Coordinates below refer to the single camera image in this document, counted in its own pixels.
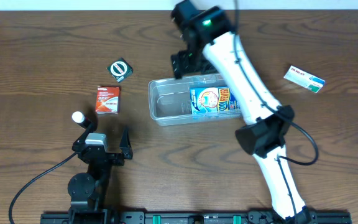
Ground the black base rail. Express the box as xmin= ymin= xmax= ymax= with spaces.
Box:
xmin=40 ymin=209 xmax=352 ymax=224

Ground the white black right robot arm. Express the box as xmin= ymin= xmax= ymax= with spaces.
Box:
xmin=170 ymin=1 xmax=319 ymax=223

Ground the small green square box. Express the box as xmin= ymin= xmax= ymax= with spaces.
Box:
xmin=107 ymin=57 xmax=133 ymax=83

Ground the clear plastic container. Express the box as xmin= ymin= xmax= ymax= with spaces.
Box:
xmin=149 ymin=74 xmax=241 ymax=126

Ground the white green flat box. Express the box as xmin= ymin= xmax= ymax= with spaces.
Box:
xmin=284 ymin=65 xmax=325 ymax=93

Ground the blue cool fever box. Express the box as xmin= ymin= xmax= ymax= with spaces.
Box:
xmin=190 ymin=86 xmax=241 ymax=114

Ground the white capped dark bottle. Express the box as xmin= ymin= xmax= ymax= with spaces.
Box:
xmin=71 ymin=111 xmax=91 ymax=129

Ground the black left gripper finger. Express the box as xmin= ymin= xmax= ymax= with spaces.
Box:
xmin=76 ymin=122 xmax=97 ymax=144
xmin=119 ymin=128 xmax=133 ymax=159

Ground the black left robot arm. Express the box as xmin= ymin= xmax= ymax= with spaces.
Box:
xmin=68 ymin=124 xmax=133 ymax=212

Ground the red medicine box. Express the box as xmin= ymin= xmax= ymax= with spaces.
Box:
xmin=95 ymin=86 xmax=121 ymax=114

